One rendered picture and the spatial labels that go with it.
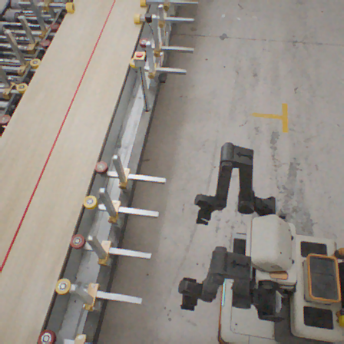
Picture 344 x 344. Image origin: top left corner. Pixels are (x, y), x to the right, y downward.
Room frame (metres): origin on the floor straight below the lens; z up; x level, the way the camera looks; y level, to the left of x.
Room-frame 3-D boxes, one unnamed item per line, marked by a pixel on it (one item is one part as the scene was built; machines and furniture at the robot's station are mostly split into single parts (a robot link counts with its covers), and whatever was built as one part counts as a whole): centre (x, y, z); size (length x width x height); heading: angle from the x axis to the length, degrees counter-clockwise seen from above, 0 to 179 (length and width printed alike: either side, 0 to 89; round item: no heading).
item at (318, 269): (0.38, -0.74, 0.87); 0.23 x 0.15 x 0.11; 167
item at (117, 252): (0.64, 0.37, 0.80); 0.43 x 0.03 x 0.04; 77
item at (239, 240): (0.47, -0.34, 0.99); 0.28 x 0.16 x 0.22; 167
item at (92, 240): (0.62, 0.43, 0.88); 0.04 x 0.04 x 0.48; 77
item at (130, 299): (0.40, 0.42, 0.82); 0.43 x 0.03 x 0.04; 77
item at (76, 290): (0.37, 0.48, 0.90); 0.04 x 0.04 x 0.48; 77
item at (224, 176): (0.72, -0.23, 1.40); 0.11 x 0.06 x 0.43; 167
